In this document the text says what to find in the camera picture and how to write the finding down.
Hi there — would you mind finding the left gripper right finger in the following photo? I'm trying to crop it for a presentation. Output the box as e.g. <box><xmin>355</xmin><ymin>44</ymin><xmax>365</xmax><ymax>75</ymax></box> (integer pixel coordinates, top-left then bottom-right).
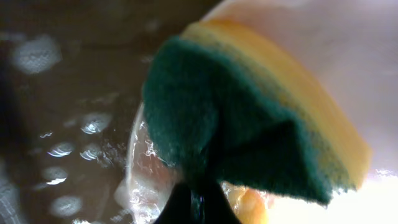
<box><xmin>203</xmin><ymin>186</ymin><xmax>241</xmax><ymax>224</ymax></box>

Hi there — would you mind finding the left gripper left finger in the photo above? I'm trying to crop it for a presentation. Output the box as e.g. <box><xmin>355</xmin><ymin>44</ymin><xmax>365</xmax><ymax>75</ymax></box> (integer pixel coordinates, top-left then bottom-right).
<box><xmin>154</xmin><ymin>182</ymin><xmax>201</xmax><ymax>224</ymax></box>

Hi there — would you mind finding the green and yellow sponge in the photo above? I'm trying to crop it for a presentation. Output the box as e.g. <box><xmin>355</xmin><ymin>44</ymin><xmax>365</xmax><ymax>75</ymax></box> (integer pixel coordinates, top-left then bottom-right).
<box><xmin>142</xmin><ymin>20</ymin><xmax>371</xmax><ymax>223</ymax></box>

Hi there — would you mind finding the white plate with red stain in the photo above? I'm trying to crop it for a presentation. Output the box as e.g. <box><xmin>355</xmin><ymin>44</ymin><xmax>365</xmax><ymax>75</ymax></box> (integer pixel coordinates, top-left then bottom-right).
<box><xmin>125</xmin><ymin>1</ymin><xmax>397</xmax><ymax>223</ymax></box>

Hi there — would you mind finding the brown plastic serving tray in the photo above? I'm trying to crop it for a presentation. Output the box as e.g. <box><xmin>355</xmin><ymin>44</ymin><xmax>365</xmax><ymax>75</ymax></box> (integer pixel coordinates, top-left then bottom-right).
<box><xmin>1</xmin><ymin>0</ymin><xmax>216</xmax><ymax>223</ymax></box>

